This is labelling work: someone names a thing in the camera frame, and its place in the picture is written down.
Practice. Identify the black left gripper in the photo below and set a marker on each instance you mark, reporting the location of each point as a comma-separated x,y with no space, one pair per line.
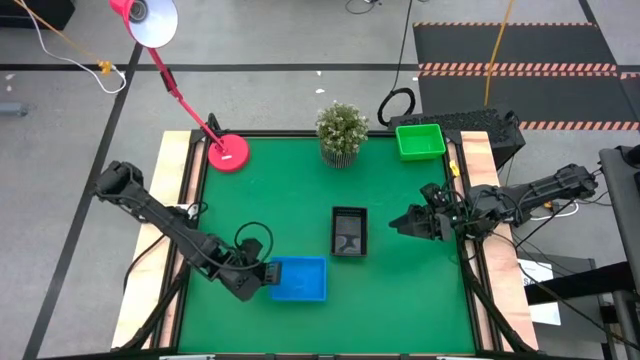
245,280

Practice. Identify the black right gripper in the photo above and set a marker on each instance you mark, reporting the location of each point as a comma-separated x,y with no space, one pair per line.
447,220

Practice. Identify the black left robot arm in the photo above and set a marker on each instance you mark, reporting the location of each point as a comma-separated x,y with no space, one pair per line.
165,222

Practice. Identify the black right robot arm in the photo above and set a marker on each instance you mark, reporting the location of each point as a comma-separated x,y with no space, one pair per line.
530,195

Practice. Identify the potted artificial plant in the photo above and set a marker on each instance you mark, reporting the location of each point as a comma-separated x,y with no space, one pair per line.
342,130

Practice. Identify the red desk lamp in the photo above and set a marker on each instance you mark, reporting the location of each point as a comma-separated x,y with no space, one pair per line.
229,152

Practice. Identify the wooden side board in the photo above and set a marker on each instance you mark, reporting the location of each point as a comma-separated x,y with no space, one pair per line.
135,310
517,305

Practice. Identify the white paper sheet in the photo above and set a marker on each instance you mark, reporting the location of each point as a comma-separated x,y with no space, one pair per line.
546,315

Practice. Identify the black bar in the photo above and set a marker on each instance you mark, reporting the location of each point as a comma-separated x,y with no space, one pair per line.
585,282

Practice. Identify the black mat with striped edge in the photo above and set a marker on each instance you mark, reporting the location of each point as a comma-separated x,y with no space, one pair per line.
550,45
575,97

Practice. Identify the dark grey desk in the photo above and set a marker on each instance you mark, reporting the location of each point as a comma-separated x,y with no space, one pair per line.
625,200

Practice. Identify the grey floor object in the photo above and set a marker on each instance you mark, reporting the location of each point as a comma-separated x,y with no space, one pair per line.
12,109

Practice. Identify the black box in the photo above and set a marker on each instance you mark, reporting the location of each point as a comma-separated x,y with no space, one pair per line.
35,12

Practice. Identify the black aluminium table frame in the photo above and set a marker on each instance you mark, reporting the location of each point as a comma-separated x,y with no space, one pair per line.
350,356

